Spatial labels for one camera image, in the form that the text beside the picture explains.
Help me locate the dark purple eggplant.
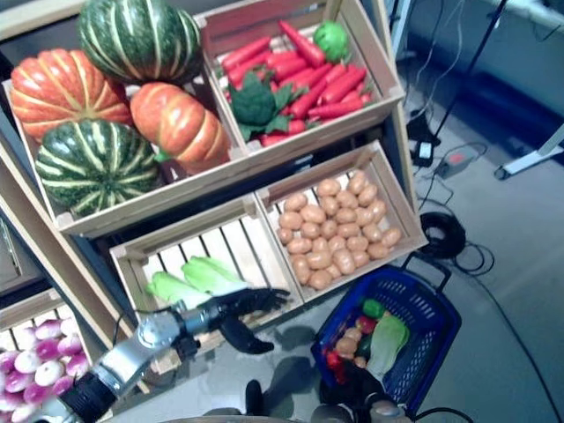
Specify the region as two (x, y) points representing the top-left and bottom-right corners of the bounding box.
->
(153, 149), (191, 184)

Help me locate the wooden carrot crate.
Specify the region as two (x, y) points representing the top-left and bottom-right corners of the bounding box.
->
(192, 0), (404, 156)

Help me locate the coiled black cable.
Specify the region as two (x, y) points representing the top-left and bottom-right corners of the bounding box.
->
(419, 211), (468, 259)

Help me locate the black power brick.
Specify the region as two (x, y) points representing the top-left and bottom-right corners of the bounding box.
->
(406, 112), (441, 143)

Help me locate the red chili pepper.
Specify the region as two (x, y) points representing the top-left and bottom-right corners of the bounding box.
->
(325, 351), (349, 384)

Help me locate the green bell pepper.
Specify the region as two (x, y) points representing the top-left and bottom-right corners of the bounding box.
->
(361, 299), (386, 319)
(313, 19), (351, 63)

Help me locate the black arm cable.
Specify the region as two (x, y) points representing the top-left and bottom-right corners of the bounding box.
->
(110, 308), (149, 350)

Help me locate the long black floor cable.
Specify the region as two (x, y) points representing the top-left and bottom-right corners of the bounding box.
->
(453, 253), (564, 400)

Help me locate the wooden potato crate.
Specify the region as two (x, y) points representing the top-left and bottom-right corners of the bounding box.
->
(254, 139), (429, 305)

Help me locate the blue plastic shopping basket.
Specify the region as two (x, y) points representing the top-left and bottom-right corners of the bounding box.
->
(310, 263), (463, 419)

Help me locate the black stand pole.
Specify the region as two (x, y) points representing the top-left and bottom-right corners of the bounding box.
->
(434, 0), (508, 143)

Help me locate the wooden turnip crate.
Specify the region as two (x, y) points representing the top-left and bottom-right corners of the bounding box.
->
(0, 287), (94, 423)

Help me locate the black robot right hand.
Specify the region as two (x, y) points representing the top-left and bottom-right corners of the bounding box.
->
(310, 359), (409, 423)

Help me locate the wooden pumpkin crate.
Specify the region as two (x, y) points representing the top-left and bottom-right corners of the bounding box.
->
(1, 64), (249, 235)

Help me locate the white table leg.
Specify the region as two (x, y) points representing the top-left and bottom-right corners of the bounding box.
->
(493, 122), (564, 181)

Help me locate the dark green broccoli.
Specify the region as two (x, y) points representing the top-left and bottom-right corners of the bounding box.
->
(227, 71), (306, 141)

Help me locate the black robot foot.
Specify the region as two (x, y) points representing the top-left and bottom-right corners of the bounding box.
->
(243, 379), (266, 418)

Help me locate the black basket handle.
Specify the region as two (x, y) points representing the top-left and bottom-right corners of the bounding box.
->
(401, 251), (453, 292)

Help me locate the wooden shelf frame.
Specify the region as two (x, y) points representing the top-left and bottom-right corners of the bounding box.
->
(0, 0), (420, 394)

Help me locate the orange ribbed pumpkin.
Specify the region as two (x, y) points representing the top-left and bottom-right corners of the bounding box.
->
(9, 48), (134, 143)
(129, 81), (233, 175)

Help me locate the green striped pumpkin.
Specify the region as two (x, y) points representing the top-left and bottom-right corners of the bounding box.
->
(76, 0), (204, 85)
(34, 119), (160, 218)

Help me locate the grey cabinet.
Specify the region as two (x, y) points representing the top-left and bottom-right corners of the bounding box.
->
(0, 210), (46, 297)

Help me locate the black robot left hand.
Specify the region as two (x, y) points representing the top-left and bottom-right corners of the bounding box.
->
(210, 286), (293, 354)

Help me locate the pale green lettuce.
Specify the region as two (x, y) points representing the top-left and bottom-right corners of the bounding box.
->
(145, 271), (213, 310)
(181, 256), (249, 297)
(366, 314), (411, 382)

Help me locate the grey power strip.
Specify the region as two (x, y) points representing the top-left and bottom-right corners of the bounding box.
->
(437, 146), (479, 178)

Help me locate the orange round vegetable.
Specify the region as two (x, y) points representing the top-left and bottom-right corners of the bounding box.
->
(335, 337), (360, 360)

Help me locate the wooden lettuce crate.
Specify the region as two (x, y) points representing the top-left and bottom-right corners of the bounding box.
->
(108, 195), (306, 372)

